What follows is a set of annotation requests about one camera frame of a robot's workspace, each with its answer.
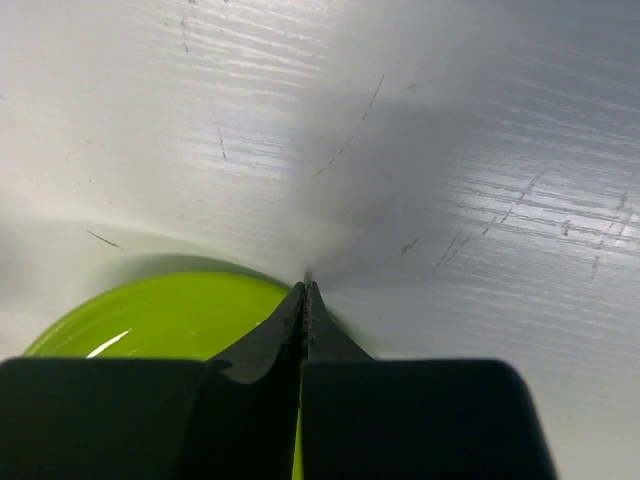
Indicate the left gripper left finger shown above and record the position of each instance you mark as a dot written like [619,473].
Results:
[230,417]

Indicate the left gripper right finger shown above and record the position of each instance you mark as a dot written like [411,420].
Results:
[363,418]

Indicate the green plastic plate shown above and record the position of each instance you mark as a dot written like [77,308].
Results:
[187,316]

